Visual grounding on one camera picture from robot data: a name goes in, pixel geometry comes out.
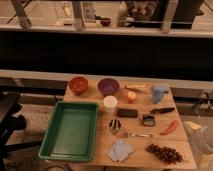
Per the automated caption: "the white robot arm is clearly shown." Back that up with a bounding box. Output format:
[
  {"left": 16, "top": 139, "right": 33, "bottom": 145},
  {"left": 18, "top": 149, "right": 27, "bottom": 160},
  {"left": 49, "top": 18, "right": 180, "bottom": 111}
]
[{"left": 184, "top": 121, "right": 213, "bottom": 169}]

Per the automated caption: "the black dish brush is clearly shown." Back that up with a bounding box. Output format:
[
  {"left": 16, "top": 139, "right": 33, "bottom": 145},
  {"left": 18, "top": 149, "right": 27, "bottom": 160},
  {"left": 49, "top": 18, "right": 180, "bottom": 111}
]
[{"left": 150, "top": 107, "right": 175, "bottom": 114}]

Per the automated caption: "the red chili pepper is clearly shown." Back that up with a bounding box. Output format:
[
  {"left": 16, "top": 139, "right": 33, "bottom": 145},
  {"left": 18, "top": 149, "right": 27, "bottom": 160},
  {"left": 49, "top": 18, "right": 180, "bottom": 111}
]
[{"left": 160, "top": 120, "right": 179, "bottom": 135}]

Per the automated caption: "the yellow corn cob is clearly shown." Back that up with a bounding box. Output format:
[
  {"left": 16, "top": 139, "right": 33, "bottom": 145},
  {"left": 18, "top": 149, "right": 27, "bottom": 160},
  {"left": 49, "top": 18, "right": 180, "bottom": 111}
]
[{"left": 125, "top": 84, "right": 150, "bottom": 93}]

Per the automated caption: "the peach fruit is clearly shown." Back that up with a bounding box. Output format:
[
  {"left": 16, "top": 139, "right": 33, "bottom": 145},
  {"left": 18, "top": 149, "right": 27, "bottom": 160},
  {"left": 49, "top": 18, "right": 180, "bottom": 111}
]
[{"left": 125, "top": 91, "right": 136, "bottom": 103}]

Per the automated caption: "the dark grape bunch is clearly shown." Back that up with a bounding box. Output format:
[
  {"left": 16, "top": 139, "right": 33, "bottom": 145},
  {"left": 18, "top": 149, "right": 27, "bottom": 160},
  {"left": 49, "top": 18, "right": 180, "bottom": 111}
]
[{"left": 146, "top": 144, "right": 183, "bottom": 164}]

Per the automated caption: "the blue cloth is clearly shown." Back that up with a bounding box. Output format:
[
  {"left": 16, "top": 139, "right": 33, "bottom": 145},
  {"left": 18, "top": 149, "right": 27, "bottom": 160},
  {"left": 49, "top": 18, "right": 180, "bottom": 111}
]
[{"left": 108, "top": 140, "right": 134, "bottom": 162}]

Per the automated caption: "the metal measuring cup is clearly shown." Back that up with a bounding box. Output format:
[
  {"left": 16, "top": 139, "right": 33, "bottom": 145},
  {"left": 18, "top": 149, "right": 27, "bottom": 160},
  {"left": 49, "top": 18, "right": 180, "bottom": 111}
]
[{"left": 109, "top": 119, "right": 121, "bottom": 135}]

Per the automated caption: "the black chair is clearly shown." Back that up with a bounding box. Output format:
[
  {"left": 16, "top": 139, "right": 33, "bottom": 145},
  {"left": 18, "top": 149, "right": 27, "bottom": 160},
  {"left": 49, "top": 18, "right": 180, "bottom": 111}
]
[{"left": 0, "top": 92, "right": 26, "bottom": 171}]

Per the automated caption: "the white cup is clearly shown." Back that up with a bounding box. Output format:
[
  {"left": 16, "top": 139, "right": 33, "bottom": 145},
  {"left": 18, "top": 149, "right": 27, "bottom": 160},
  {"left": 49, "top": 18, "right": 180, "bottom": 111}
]
[{"left": 103, "top": 96, "right": 118, "bottom": 114}]

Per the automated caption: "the green plastic tray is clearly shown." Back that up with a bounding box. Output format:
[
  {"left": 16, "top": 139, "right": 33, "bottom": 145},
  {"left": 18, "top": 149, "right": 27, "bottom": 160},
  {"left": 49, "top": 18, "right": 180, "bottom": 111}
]
[{"left": 39, "top": 102, "right": 99, "bottom": 162}]

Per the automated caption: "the dark red background bowl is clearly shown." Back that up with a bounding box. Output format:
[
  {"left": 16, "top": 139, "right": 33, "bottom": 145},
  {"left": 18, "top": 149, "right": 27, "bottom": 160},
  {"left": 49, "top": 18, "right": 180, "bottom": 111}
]
[{"left": 100, "top": 18, "right": 111, "bottom": 27}]

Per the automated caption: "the purple bowl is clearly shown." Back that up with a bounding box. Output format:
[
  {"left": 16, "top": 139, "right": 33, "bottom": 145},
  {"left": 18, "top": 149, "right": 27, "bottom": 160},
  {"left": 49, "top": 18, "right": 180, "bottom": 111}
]
[{"left": 98, "top": 78, "right": 120, "bottom": 96}]

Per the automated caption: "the small black box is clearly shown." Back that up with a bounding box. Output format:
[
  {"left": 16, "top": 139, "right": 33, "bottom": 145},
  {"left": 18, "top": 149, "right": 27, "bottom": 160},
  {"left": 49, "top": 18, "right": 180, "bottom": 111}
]
[{"left": 143, "top": 115, "right": 155, "bottom": 127}]

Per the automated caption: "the blue plastic cup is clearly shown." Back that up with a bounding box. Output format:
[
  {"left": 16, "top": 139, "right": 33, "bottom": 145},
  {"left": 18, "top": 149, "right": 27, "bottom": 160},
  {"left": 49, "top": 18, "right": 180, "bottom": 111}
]
[{"left": 152, "top": 86, "right": 168, "bottom": 104}]

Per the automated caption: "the black rectangular block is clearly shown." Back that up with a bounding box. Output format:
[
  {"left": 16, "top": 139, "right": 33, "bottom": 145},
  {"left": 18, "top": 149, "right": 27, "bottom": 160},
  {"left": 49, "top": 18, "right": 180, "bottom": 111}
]
[{"left": 117, "top": 108, "right": 138, "bottom": 118}]

